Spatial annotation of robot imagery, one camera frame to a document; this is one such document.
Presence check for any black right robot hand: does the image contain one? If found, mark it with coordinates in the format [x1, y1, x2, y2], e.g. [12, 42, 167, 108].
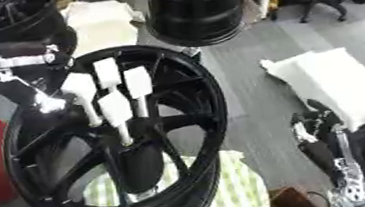
[286, 94, 356, 193]

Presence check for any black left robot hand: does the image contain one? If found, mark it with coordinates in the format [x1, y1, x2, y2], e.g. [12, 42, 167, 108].
[0, 32, 81, 121]

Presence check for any black wheel rim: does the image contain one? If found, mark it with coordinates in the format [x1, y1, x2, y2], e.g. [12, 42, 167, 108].
[141, 0, 266, 55]
[0, 0, 83, 65]

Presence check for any white pin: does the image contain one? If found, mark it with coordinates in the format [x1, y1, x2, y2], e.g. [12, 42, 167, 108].
[121, 64, 160, 121]
[57, 68, 107, 132]
[94, 87, 138, 150]
[90, 55, 126, 95]

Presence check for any black spoked wheel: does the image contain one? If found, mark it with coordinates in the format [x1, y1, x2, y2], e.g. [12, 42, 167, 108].
[0, 32, 244, 207]

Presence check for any brown box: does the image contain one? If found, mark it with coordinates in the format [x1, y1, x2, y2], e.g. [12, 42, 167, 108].
[265, 181, 327, 207]

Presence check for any white foam pad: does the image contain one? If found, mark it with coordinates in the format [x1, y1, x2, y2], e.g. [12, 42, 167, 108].
[257, 43, 365, 144]

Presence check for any white foam sheet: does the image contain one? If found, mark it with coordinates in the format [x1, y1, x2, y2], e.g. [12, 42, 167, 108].
[57, 0, 153, 59]

